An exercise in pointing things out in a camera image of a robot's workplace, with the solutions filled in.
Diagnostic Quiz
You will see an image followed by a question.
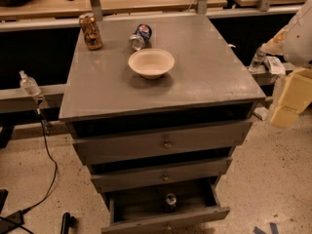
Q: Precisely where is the grey open bottom drawer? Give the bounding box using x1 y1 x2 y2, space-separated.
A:
101 178 230 234

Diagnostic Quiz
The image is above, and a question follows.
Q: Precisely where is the blue pepsi can lying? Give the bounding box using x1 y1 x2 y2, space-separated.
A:
129 23 152 51

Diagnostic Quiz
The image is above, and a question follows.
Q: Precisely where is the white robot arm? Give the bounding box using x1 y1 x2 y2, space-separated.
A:
267 0 312 129

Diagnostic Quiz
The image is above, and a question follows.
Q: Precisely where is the black handle object floor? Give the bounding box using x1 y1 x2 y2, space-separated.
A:
60 213 76 234

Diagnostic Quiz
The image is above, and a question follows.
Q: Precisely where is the brown gold tall can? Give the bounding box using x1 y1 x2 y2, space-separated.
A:
79 13 102 50

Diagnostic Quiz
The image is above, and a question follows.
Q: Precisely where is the white plastic packet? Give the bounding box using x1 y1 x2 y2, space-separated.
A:
264 56 286 75

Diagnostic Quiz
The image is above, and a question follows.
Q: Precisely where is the clear bottle left rail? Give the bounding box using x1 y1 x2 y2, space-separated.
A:
19 70 41 97

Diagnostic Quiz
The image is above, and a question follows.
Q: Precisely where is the grey wooden drawer cabinet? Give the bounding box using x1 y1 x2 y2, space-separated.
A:
58 14 267 234

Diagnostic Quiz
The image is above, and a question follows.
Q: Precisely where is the redbull can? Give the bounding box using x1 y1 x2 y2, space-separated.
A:
165 193 177 212

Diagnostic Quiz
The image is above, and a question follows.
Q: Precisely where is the white paper bowl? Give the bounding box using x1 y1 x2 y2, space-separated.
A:
128 49 175 79

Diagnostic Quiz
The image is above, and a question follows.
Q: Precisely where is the grey middle drawer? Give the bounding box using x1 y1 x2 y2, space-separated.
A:
91 157 232 193

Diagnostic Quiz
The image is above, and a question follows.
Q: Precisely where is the black power adapter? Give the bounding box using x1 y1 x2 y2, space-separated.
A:
0 211 23 234

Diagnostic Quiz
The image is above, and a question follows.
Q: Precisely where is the small white box floor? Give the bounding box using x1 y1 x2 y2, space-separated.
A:
253 106 268 121

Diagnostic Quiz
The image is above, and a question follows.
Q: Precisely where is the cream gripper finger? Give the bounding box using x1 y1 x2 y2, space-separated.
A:
269 68 312 129

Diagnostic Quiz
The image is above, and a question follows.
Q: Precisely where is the wooden back table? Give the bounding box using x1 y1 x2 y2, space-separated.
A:
0 0 197 20

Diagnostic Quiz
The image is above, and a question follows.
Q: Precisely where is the clear water bottle right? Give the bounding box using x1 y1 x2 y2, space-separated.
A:
249 45 266 72

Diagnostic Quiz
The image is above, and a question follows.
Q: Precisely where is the black cable on floor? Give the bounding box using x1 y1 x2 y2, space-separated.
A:
19 107 59 215

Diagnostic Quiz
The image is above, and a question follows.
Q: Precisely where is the grey top drawer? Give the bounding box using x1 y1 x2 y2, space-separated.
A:
73 120 252 165

